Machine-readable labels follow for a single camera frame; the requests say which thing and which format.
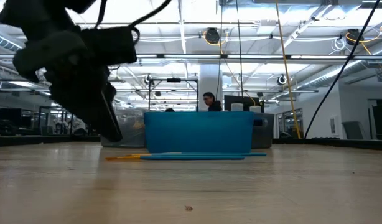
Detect black cabinet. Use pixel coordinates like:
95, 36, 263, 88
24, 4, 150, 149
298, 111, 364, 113
367, 98, 382, 141

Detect white building column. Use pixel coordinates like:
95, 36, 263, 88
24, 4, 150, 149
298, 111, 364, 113
198, 63, 224, 112

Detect black background monitors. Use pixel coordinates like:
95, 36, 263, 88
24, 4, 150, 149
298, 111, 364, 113
0, 108, 34, 129

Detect blue plastic tray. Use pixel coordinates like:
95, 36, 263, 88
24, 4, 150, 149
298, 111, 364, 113
143, 110, 255, 154

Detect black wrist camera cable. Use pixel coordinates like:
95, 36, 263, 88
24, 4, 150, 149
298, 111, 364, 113
95, 0, 174, 43

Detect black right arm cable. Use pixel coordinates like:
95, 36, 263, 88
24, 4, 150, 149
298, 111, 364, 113
304, 0, 381, 140

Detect yellow power cable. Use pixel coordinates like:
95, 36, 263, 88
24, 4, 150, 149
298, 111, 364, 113
274, 0, 302, 139

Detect white wall box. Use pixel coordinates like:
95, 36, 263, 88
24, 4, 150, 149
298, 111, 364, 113
328, 115, 340, 138

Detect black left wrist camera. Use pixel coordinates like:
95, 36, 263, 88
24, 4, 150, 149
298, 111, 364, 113
80, 26, 140, 67

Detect grey paint bottle bin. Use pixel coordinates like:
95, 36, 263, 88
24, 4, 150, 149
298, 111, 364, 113
251, 112, 275, 149

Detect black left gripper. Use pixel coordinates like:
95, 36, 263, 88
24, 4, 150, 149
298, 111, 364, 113
12, 18, 124, 143

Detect grey translucent scissors bin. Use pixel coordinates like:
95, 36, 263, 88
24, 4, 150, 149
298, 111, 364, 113
100, 108, 147, 149

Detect grey overhead crossbar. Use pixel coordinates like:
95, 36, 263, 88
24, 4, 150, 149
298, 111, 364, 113
0, 53, 382, 61

